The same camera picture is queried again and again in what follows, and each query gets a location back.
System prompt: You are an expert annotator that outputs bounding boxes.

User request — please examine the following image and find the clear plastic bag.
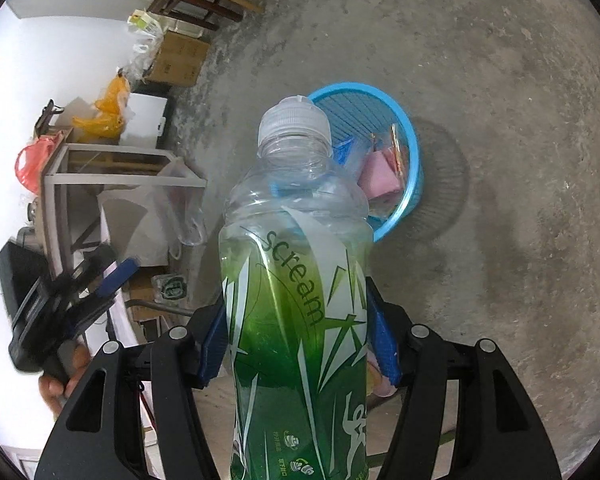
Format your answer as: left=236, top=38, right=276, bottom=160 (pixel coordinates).
left=152, top=157, right=209, bottom=261

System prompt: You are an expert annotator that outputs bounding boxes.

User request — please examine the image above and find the green labelled plastic bottle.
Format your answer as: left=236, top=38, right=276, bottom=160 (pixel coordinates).
left=219, top=95, right=376, bottom=480

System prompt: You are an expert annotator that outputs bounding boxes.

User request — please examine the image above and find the blue mesh plastic basket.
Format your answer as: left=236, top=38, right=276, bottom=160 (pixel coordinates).
left=270, top=81, right=425, bottom=245

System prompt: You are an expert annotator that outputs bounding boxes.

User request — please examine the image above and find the blue wrapper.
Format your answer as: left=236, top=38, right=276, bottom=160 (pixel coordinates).
left=330, top=137, right=363, bottom=173

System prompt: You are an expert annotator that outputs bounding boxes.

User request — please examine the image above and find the person's left hand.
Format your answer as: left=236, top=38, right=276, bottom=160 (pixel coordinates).
left=37, top=342, right=93, bottom=418

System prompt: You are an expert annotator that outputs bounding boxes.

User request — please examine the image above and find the white side table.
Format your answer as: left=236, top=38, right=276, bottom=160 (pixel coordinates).
left=40, top=141, right=208, bottom=281

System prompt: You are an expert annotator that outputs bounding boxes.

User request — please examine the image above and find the clear packet with green label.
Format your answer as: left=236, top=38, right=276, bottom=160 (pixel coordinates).
left=152, top=272, right=189, bottom=304

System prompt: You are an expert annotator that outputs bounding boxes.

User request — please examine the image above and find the pink packet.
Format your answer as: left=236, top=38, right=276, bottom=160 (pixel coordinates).
left=355, top=150, right=403, bottom=201

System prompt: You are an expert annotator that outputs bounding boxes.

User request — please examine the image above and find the white plastic bag with cartons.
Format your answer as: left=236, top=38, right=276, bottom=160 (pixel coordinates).
left=126, top=9, right=178, bottom=81

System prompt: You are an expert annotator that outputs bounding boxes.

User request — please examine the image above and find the red plastic bag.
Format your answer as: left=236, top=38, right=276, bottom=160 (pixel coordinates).
left=14, top=135, right=65, bottom=195

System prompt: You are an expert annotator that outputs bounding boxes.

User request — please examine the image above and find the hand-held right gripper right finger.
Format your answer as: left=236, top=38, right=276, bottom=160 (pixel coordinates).
left=365, top=276, right=563, bottom=480

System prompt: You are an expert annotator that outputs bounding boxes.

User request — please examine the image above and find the cardboard box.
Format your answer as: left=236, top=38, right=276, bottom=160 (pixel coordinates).
left=144, top=30, right=212, bottom=88

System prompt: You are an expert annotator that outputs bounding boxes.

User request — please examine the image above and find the clear red printed wrapper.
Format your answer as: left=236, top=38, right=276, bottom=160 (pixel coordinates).
left=387, top=124, right=412, bottom=183

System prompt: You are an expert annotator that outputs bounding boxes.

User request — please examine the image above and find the yellow plastic bag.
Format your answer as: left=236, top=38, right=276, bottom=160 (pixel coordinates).
left=72, top=72, right=133, bottom=145

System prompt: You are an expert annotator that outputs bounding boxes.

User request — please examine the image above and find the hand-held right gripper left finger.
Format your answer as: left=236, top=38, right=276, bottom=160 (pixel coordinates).
left=34, top=300, right=228, bottom=480

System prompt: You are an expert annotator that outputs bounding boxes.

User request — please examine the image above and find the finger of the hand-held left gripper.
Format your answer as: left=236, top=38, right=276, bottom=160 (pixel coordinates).
left=50, top=244, right=141, bottom=302
left=62, top=290, right=121, bottom=339

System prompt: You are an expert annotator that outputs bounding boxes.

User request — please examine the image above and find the white storage cabinet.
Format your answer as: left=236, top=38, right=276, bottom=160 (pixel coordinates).
left=120, top=92, right=177, bottom=148

